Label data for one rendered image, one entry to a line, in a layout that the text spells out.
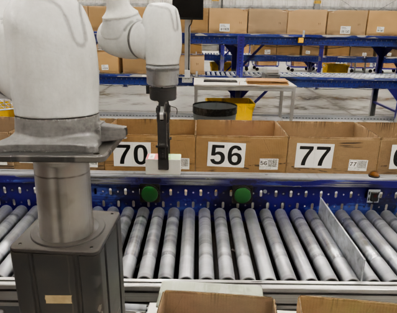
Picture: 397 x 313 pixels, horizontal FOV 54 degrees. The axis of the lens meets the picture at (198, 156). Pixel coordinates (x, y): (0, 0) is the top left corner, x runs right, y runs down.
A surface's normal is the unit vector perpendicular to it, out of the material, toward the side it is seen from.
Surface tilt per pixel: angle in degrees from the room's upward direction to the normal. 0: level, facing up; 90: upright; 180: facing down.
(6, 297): 90
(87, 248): 0
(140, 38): 89
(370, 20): 90
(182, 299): 90
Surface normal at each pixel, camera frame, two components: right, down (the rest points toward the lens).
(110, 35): -0.61, 0.34
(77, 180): 0.74, 0.18
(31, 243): 0.01, -0.95
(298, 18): -0.01, 0.32
